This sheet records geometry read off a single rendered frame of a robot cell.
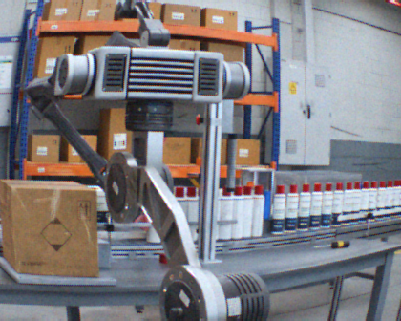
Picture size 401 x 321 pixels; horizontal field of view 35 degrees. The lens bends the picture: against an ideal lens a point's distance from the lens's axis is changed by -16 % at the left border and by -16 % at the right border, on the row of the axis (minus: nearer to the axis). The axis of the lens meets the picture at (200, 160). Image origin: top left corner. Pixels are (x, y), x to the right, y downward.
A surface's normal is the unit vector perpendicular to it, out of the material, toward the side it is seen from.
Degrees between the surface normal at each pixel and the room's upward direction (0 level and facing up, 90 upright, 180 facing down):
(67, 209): 90
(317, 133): 90
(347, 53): 90
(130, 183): 90
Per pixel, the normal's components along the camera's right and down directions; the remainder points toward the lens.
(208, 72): 0.48, 0.07
